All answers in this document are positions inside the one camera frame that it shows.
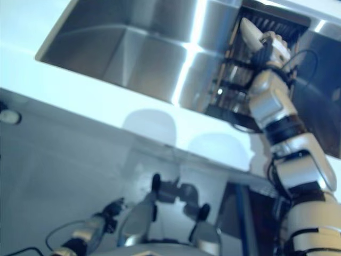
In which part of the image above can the cream ceramic plate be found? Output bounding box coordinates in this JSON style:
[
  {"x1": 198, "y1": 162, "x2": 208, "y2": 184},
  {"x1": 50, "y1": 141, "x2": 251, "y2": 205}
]
[{"x1": 239, "y1": 17, "x2": 267, "y2": 53}]

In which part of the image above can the open dishwasher door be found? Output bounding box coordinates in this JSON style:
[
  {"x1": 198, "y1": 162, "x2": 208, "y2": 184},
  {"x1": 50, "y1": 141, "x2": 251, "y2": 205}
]
[{"x1": 220, "y1": 180, "x2": 257, "y2": 256}]

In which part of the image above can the black dish drying rack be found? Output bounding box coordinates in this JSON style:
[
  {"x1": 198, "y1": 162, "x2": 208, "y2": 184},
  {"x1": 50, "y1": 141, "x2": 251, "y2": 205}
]
[{"x1": 209, "y1": 7, "x2": 312, "y2": 126}]

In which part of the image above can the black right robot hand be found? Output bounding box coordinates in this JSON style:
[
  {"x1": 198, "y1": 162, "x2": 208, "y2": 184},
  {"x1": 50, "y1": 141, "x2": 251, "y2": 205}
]
[{"x1": 251, "y1": 30, "x2": 291, "y2": 71}]

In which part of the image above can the beige robot torso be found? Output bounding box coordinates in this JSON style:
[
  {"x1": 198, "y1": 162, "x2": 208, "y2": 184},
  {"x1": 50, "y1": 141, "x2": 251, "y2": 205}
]
[{"x1": 100, "y1": 239, "x2": 214, "y2": 256}]

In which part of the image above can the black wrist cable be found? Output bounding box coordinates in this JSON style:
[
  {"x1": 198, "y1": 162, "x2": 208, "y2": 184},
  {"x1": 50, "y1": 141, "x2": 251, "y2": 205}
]
[
  {"x1": 287, "y1": 49, "x2": 320, "y2": 89},
  {"x1": 44, "y1": 219, "x2": 92, "y2": 249}
]

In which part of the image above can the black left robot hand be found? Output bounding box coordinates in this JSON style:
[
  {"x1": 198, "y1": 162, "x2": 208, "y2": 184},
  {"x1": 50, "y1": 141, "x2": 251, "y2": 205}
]
[{"x1": 102, "y1": 196, "x2": 126, "y2": 224}]

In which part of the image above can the stainless steel sink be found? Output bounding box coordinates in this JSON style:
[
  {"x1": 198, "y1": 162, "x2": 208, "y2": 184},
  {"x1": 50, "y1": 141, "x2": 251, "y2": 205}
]
[{"x1": 34, "y1": 0, "x2": 341, "y2": 158}]

